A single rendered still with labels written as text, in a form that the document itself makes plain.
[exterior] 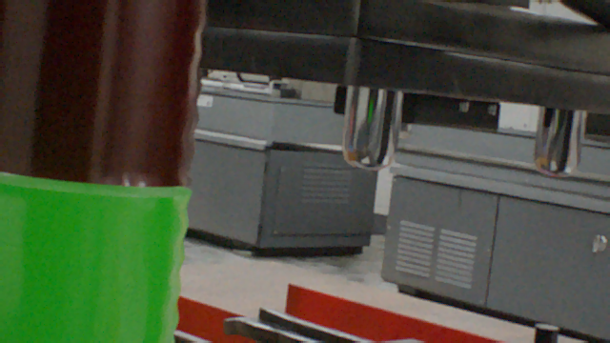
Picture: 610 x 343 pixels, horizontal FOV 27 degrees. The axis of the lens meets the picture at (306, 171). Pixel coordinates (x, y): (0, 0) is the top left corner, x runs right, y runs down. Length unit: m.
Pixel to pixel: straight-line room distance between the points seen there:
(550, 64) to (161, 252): 0.31
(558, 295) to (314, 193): 2.21
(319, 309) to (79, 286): 0.68
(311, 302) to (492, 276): 5.32
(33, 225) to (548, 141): 0.35
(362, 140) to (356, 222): 7.52
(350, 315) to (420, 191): 5.64
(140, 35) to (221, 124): 7.52
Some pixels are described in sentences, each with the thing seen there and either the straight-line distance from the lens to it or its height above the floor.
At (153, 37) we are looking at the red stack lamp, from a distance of 0.20.
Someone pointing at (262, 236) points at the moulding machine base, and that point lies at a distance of 7.45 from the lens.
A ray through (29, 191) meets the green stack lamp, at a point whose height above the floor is 1.08.
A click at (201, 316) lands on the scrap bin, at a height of 0.95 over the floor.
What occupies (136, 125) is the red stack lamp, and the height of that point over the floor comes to 1.10.
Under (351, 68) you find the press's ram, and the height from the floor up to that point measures 1.11.
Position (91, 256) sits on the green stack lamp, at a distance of 0.20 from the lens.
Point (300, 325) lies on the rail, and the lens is 0.60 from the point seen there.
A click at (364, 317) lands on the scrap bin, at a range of 0.84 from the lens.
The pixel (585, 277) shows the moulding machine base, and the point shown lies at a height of 0.34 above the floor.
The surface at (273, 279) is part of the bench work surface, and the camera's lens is 1.27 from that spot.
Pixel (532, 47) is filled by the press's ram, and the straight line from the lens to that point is 0.49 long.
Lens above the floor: 1.11
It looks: 4 degrees down
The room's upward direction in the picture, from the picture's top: 6 degrees clockwise
